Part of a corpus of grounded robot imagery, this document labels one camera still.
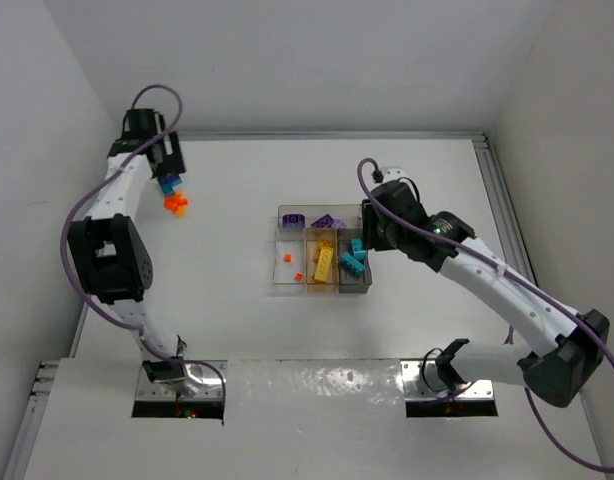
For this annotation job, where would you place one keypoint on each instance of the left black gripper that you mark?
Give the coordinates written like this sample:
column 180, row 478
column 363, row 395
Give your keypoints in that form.
column 170, row 165

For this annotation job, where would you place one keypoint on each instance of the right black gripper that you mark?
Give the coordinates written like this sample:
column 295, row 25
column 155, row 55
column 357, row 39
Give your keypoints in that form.
column 369, row 226

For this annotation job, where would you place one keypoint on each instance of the teal round lego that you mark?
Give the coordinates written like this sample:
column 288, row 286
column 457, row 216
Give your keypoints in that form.
column 358, row 250

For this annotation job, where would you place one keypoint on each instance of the lilac small lego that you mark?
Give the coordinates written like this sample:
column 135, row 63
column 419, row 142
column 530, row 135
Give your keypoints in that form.
column 340, row 224

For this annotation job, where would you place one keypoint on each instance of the teal 2x4 lego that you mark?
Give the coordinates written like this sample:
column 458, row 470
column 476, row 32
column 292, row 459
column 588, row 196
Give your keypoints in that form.
column 349, row 263

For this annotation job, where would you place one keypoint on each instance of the purple slope lego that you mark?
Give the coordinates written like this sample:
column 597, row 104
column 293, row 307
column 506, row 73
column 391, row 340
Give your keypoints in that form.
column 324, row 222

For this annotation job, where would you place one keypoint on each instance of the long yellow lego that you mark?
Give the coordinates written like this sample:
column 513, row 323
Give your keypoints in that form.
column 323, row 267

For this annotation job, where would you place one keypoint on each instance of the purple printed lego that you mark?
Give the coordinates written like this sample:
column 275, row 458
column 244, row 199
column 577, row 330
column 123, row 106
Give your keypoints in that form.
column 293, row 221

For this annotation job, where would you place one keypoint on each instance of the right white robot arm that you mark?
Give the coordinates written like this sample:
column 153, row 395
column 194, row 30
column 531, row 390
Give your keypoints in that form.
column 561, row 352

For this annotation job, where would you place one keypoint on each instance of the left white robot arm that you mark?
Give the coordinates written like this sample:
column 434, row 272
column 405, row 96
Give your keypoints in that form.
column 111, row 261

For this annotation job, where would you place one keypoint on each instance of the clear rear container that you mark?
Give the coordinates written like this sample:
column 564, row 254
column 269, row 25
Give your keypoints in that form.
column 349, row 213

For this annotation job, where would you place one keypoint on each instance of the orange lego cluster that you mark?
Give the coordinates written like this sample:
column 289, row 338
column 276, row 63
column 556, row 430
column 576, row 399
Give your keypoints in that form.
column 176, row 203

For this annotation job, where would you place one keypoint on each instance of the grey plastic container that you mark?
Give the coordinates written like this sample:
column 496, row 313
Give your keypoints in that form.
column 349, row 284

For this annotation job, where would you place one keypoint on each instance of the amber plastic container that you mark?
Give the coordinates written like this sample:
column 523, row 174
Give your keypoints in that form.
column 312, row 237

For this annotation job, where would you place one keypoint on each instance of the clear front-left container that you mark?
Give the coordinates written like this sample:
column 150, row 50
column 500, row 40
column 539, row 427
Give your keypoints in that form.
column 284, row 272

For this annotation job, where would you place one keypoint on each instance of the white front cover panel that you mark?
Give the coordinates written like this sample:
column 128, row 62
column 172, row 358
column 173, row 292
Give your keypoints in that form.
column 284, row 420

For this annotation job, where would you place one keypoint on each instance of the rear aluminium rail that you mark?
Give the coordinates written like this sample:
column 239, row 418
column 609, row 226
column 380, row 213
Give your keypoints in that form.
column 334, row 135

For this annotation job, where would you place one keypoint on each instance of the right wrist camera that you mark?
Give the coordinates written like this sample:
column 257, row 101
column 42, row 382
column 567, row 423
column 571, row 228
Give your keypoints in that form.
column 387, row 174

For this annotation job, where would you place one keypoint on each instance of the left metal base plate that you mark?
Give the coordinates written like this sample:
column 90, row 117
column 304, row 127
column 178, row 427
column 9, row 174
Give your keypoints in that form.
column 199, row 383

